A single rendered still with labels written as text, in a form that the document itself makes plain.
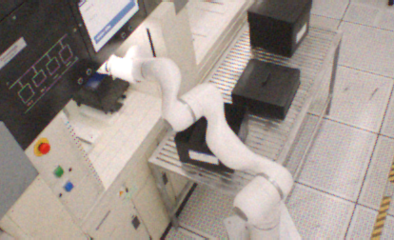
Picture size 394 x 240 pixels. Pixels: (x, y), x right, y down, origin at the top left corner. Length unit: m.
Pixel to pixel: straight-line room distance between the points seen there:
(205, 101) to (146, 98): 0.79
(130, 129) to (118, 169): 0.24
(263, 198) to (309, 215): 1.33
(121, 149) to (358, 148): 1.71
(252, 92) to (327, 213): 1.00
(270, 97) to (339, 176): 0.98
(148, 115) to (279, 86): 0.68
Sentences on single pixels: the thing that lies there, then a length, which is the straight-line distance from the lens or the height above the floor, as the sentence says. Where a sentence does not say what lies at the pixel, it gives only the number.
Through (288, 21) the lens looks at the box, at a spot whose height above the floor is 1.01.
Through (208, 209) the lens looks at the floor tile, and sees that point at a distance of 2.73.
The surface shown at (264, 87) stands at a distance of 2.15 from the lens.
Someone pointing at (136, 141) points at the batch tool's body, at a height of 0.87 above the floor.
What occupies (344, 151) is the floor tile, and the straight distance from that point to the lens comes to 3.00.
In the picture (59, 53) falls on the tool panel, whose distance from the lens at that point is 1.42.
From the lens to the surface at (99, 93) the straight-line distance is 1.94.
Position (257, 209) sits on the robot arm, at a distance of 1.39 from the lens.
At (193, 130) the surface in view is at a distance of 2.11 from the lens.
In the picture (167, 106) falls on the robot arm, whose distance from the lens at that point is 1.40.
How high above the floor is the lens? 2.39
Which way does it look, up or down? 49 degrees down
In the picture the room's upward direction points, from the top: 11 degrees counter-clockwise
